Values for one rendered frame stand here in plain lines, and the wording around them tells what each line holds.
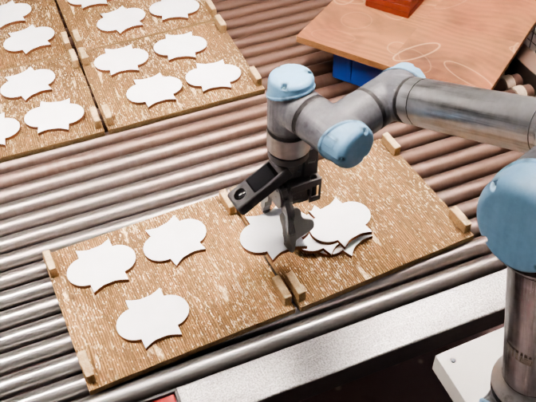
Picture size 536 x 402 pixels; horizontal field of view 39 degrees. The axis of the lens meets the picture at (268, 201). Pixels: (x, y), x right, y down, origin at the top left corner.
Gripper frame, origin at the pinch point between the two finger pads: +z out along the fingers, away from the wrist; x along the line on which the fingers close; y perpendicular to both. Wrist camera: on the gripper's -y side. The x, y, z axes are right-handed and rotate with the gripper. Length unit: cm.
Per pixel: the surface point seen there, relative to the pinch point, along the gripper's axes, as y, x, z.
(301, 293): 1.5, -8.8, 9.8
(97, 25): -6, 101, 11
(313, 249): 9.0, 0.4, 9.9
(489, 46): 75, 33, -1
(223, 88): 15, 60, 11
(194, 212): -8.3, 22.7, 12.4
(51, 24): -17, 110, 12
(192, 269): -14.5, 8.0, 12.7
